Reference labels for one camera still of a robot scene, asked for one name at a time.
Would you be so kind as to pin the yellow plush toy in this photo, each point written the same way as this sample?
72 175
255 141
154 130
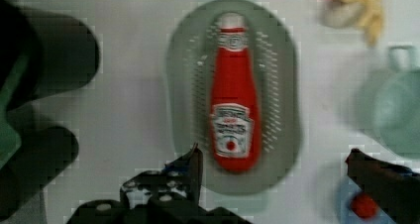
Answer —
365 15

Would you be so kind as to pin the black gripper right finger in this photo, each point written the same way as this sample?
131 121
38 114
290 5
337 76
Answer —
394 188

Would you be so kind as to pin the black cylindrical cup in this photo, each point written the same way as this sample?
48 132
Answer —
66 53

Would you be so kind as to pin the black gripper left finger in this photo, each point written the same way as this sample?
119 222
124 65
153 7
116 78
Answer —
167 196

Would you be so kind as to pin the red ketchup bottle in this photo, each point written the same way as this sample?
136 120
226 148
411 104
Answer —
234 119

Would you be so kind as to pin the blue bowl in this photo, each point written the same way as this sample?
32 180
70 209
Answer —
346 192

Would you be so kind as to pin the red toy in bowl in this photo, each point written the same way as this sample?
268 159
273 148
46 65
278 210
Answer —
364 206

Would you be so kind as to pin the green mug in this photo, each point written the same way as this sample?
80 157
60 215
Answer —
388 103

